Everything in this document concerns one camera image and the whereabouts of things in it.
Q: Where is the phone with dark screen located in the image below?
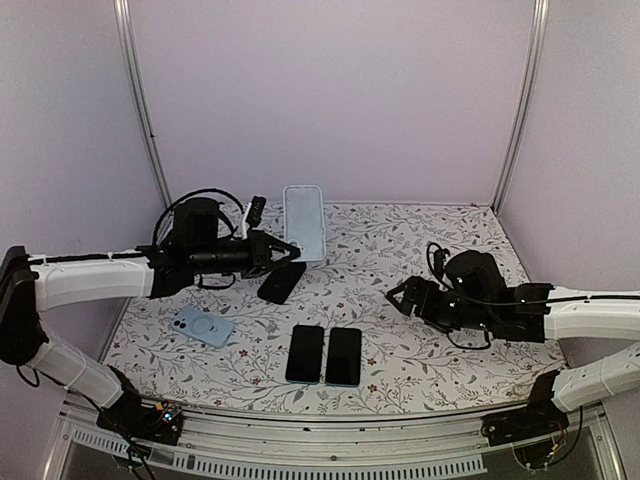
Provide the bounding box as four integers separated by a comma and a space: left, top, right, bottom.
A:
325, 328, 362, 387

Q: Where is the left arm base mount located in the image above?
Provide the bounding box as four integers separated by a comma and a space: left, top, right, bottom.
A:
96, 402, 184, 446

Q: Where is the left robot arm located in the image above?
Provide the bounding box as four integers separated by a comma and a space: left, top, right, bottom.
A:
1, 188, 301, 434

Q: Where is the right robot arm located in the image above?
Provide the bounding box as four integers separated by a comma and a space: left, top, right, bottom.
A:
386, 243, 639, 436

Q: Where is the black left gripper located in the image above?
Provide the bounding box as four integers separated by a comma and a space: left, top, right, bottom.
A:
191, 229, 301, 280

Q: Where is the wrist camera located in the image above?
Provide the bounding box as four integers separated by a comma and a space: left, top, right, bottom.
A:
239, 196, 267, 240
428, 247, 449, 278

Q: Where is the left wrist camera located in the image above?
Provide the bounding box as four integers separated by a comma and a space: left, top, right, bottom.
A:
239, 196, 267, 240

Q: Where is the black cased phone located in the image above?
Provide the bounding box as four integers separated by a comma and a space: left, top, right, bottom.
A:
257, 262, 307, 305

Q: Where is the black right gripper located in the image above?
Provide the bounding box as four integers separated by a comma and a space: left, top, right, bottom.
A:
387, 276, 494, 334

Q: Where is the light blue cased phone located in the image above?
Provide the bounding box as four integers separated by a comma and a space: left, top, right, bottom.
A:
170, 308, 234, 348

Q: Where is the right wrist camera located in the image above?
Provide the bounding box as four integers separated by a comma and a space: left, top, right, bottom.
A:
428, 247, 449, 278

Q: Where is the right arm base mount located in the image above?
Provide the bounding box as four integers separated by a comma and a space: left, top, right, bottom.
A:
480, 400, 569, 472

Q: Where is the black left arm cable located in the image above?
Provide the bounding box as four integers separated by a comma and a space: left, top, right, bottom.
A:
152, 187, 241, 246

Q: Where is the aluminium left corner post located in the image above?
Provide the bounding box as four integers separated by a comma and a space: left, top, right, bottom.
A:
113, 0, 172, 207

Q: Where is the aluminium front rail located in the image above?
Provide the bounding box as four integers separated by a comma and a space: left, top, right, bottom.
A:
43, 394, 627, 479

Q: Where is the aluminium corner post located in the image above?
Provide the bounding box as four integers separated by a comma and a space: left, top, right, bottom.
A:
113, 0, 172, 207
491, 0, 550, 216

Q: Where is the aluminium right corner post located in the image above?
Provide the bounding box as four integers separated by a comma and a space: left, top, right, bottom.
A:
491, 0, 550, 216

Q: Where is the light blue case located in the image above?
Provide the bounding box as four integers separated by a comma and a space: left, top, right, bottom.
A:
283, 185, 326, 262

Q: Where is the bare phone dark screen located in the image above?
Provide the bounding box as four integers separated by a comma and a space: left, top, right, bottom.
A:
285, 325, 325, 384

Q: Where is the floral table mat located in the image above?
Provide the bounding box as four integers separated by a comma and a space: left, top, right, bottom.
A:
104, 204, 565, 415

